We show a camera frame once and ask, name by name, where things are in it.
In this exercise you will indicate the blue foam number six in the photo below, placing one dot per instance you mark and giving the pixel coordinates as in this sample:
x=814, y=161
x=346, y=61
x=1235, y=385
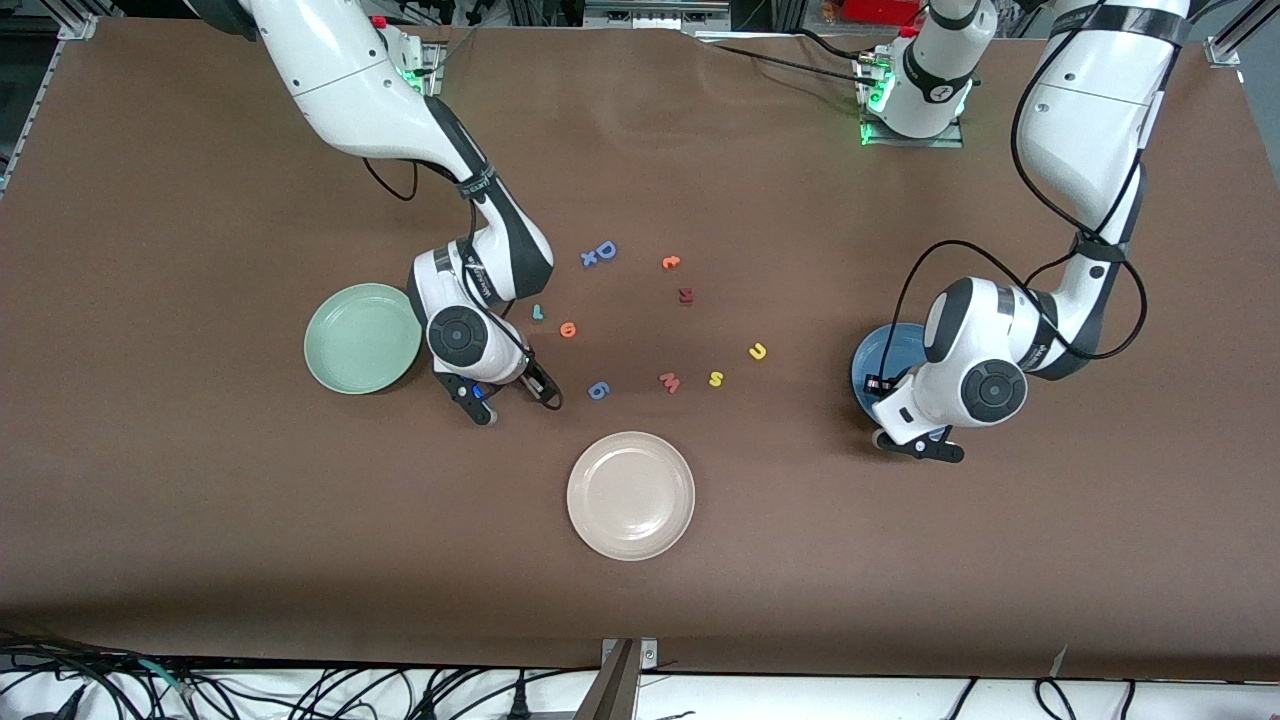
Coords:
x=598, y=390

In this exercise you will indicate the beige plate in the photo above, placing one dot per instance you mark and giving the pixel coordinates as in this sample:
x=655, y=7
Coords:
x=630, y=496

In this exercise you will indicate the blue plate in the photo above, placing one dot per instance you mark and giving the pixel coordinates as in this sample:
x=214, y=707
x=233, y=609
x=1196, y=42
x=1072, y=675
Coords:
x=880, y=350

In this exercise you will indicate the white paper tag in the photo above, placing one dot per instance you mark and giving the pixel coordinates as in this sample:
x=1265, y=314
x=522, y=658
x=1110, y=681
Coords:
x=1059, y=660

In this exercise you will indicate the red box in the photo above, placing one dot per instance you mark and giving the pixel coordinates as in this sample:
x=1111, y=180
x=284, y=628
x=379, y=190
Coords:
x=885, y=10

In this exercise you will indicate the metal table edge bracket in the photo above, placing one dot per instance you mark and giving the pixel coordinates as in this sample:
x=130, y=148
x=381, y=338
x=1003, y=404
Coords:
x=625, y=680

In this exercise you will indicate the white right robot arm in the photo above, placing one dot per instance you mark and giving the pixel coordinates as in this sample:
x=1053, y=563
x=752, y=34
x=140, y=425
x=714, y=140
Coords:
x=350, y=90

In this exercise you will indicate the pink foam letter w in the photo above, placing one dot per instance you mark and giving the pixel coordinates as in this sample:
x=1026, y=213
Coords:
x=670, y=383

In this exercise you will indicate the blue foam letter D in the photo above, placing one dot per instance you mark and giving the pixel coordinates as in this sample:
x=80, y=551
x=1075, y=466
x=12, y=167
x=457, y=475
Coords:
x=606, y=251

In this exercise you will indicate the grey metal frame bar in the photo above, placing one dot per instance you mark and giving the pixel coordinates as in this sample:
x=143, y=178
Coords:
x=655, y=12

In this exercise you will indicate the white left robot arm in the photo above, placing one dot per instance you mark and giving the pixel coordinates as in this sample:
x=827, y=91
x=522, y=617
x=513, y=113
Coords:
x=1090, y=100

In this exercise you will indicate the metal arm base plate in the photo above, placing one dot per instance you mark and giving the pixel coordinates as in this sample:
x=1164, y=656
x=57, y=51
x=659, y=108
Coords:
x=915, y=143
x=438, y=70

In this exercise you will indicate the aluminium frame profile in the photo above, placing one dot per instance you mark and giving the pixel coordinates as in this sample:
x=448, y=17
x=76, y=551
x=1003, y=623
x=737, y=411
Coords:
x=78, y=25
x=1232, y=45

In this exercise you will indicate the black power plug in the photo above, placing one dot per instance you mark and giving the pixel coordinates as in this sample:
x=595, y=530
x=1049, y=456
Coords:
x=519, y=700

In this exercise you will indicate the light green plate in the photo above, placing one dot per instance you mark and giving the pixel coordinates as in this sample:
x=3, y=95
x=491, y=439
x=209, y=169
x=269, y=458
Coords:
x=360, y=340

